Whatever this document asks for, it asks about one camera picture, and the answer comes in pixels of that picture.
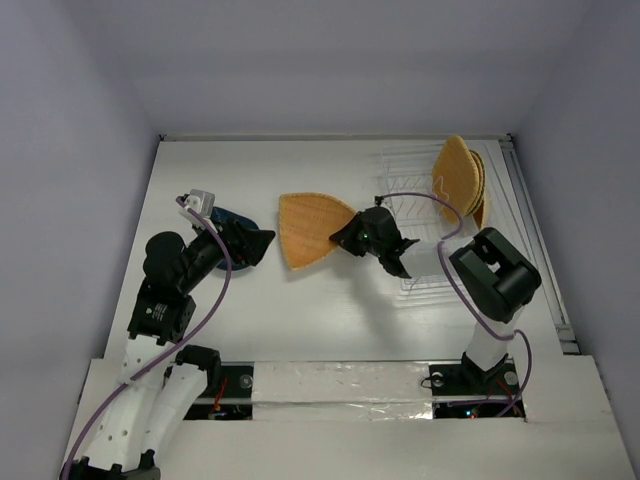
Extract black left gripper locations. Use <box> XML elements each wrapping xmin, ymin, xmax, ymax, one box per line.
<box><xmin>179</xmin><ymin>213</ymin><xmax>273</xmax><ymax>290</ymax></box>

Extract dark blue plate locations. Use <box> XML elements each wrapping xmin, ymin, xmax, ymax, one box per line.
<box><xmin>211</xmin><ymin>207</ymin><xmax>258</xmax><ymax>271</ymax></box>

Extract square woven plate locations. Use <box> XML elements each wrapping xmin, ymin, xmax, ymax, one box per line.
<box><xmin>431</xmin><ymin>135</ymin><xmax>480</xmax><ymax>217</ymax></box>
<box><xmin>278</xmin><ymin>192</ymin><xmax>356</xmax><ymax>271</ymax></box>

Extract round woven plate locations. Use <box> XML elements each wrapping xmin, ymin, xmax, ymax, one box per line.
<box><xmin>469</xmin><ymin>149</ymin><xmax>485</xmax><ymax>216</ymax></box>

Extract round bamboo plate green rim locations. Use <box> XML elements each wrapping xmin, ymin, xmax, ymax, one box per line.
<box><xmin>473</xmin><ymin>157</ymin><xmax>486</xmax><ymax>214</ymax></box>

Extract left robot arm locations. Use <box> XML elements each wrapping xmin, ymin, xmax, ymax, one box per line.
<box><xmin>60</xmin><ymin>220</ymin><xmax>276</xmax><ymax>479</ymax></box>

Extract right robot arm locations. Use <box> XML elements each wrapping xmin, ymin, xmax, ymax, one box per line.
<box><xmin>329</xmin><ymin>207</ymin><xmax>541</xmax><ymax>392</ymax></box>

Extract small woven plate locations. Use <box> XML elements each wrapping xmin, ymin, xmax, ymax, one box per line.
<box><xmin>472</xmin><ymin>192</ymin><xmax>490</xmax><ymax>230</ymax></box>

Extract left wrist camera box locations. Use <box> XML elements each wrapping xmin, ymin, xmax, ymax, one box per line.
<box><xmin>176</xmin><ymin>189</ymin><xmax>215</xmax><ymax>223</ymax></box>

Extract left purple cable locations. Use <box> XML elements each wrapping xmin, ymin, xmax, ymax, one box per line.
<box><xmin>55</xmin><ymin>197</ymin><xmax>234</xmax><ymax>480</ymax></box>

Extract purple cable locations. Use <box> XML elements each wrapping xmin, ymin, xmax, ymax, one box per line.
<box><xmin>374</xmin><ymin>192</ymin><xmax>532</xmax><ymax>419</ymax></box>
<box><xmin>55</xmin><ymin>197</ymin><xmax>234</xmax><ymax>480</ymax></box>

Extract clear wire dish rack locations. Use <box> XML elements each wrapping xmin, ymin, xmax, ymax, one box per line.
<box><xmin>381</xmin><ymin>140</ymin><xmax>509</xmax><ymax>297</ymax></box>

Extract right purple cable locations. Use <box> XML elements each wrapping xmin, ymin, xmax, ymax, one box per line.
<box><xmin>374</xmin><ymin>192</ymin><xmax>532</xmax><ymax>419</ymax></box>

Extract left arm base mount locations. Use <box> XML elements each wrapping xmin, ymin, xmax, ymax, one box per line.
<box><xmin>184</xmin><ymin>363</ymin><xmax>254</xmax><ymax>421</ymax></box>

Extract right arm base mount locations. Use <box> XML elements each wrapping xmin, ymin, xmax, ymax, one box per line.
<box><xmin>420</xmin><ymin>360</ymin><xmax>526</xmax><ymax>420</ymax></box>

